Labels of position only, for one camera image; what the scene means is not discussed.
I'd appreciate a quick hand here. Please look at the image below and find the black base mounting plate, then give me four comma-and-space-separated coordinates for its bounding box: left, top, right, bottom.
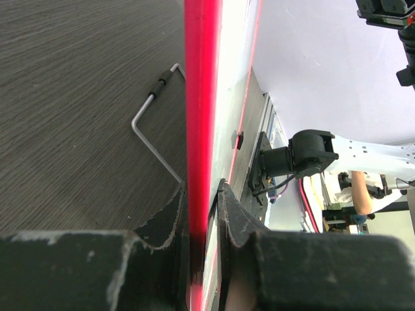
248, 132, 272, 194

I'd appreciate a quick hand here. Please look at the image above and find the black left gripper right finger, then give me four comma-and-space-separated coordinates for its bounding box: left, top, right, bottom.
215, 180, 414, 310

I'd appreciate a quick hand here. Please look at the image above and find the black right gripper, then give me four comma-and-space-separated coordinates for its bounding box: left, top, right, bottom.
355, 0, 414, 28

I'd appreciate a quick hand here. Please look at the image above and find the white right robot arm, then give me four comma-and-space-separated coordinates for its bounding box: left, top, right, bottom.
254, 1, 414, 186

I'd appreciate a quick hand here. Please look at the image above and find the person in white shirt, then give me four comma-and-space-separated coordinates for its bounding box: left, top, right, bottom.
331, 171, 395, 225

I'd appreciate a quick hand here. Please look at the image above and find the pink framed whiteboard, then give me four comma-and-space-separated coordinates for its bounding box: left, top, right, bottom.
184, 1, 262, 310

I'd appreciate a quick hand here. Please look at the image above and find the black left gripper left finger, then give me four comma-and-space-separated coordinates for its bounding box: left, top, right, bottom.
1, 185, 189, 310

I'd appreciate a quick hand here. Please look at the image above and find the metal wire whiteboard stand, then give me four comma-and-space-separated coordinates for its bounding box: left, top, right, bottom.
130, 63, 186, 183

